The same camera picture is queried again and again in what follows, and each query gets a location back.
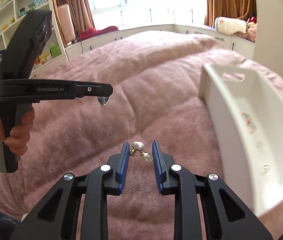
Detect red cushion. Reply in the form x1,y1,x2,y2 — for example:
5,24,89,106
79,26,119,41

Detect white toy shelf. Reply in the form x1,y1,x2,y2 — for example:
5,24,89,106
0,0,68,79

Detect white plastic storage bin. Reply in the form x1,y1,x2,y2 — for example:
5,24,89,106
198,63,283,216

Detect person's left hand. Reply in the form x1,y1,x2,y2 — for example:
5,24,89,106
0,108,35,156

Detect brown curtain right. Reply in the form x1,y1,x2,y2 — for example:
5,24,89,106
204,0,257,27

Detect pink bed blanket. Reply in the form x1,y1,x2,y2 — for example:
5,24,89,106
0,36,283,239

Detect white window cabinets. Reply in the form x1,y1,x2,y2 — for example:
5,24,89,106
65,24,255,59

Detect pink plush toy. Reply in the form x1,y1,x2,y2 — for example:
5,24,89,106
246,16,257,42

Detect pearl gold earring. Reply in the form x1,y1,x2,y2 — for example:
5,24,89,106
129,141,153,162

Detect brown curtain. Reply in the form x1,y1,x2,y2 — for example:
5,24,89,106
52,0,95,46
204,0,257,27

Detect window with white frame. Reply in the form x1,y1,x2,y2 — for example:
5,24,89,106
88,0,206,29

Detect pink suitcase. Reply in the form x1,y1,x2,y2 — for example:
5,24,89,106
57,4,76,46

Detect brown curtain left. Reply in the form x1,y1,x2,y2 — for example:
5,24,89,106
52,0,95,46

